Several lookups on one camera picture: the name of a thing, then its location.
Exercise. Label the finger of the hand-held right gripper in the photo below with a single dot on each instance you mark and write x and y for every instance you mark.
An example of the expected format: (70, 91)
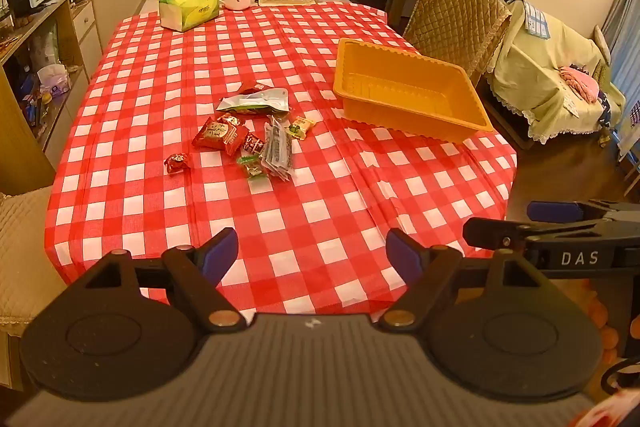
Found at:
(492, 234)
(550, 210)

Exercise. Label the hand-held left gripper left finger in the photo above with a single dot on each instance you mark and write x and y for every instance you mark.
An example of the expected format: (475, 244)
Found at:
(222, 252)

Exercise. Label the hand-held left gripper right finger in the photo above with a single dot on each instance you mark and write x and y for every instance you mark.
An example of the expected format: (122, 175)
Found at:
(402, 257)

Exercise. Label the red candy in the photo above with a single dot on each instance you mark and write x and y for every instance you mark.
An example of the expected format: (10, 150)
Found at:
(176, 163)

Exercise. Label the dark red white print packet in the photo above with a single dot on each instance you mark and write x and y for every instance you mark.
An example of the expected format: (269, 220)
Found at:
(250, 144)

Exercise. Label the long grey snack packet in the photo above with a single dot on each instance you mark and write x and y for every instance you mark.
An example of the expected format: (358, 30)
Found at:
(278, 149)

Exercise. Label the large red snack packet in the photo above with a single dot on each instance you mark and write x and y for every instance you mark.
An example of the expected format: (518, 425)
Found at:
(214, 135)

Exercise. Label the small red snack packet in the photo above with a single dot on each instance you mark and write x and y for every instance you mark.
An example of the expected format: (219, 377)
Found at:
(230, 120)
(252, 88)

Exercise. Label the yellow green candy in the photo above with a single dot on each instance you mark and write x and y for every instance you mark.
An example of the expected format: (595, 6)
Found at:
(301, 128)

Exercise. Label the silver green snack packet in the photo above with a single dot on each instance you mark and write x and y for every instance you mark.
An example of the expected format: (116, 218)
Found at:
(260, 101)

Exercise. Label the orange plastic tray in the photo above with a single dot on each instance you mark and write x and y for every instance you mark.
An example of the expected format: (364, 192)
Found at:
(400, 97)

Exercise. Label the red checked tablecloth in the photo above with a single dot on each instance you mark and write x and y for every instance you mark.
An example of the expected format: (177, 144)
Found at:
(325, 187)

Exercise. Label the pink cloth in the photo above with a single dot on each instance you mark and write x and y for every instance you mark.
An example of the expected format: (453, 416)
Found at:
(580, 84)

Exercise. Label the sofa with pale green cover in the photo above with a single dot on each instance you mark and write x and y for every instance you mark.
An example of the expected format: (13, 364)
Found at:
(540, 72)

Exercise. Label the blue checked cloth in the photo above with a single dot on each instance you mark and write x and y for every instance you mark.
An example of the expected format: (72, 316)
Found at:
(535, 19)

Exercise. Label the curtain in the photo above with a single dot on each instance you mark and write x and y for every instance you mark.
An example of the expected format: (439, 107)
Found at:
(625, 32)

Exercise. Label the beige quilted chair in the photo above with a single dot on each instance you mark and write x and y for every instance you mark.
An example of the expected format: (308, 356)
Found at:
(25, 247)

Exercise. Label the quilted chair with backrest cover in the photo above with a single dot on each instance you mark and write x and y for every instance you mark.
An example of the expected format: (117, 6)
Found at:
(450, 22)

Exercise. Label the green tissue box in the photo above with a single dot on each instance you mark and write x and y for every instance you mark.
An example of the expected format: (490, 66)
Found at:
(192, 12)

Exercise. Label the white purple plastic bag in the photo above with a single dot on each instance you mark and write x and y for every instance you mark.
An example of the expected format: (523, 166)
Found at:
(52, 79)

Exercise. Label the wooden shelf cabinet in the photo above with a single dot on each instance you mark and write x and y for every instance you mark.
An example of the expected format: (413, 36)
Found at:
(15, 127)

